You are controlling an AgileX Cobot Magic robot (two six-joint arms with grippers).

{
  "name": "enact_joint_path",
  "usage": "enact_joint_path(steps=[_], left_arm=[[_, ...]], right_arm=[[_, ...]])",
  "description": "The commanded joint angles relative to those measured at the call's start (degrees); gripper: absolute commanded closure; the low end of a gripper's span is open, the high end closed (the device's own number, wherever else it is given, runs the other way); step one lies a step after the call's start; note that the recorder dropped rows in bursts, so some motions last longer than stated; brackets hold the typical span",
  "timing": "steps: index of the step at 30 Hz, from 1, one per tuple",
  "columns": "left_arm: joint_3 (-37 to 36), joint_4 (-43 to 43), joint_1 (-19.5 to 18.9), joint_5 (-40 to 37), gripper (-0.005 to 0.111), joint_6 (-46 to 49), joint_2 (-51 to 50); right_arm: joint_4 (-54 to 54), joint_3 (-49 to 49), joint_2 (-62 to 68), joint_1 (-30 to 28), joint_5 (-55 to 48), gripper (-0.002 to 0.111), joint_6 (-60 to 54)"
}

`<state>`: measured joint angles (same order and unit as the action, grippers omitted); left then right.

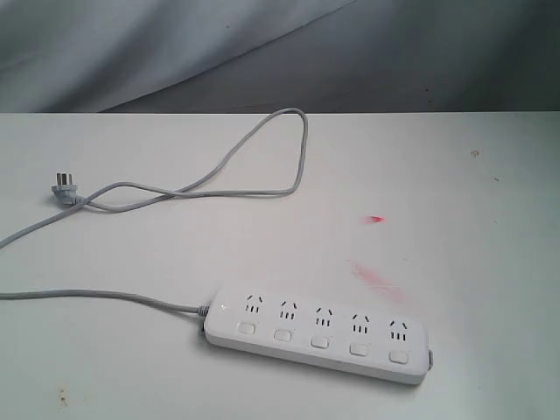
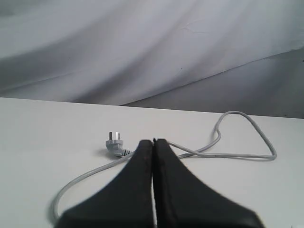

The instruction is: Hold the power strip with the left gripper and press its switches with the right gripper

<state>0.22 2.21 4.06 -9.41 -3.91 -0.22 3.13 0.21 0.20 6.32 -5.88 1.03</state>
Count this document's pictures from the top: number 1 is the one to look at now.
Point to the white five-outlet power strip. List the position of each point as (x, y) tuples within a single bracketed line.
[(368, 340)]

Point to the grey three-pin plug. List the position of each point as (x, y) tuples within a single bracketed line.
[(65, 190)]

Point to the grey backdrop cloth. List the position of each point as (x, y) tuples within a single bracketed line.
[(259, 56)]

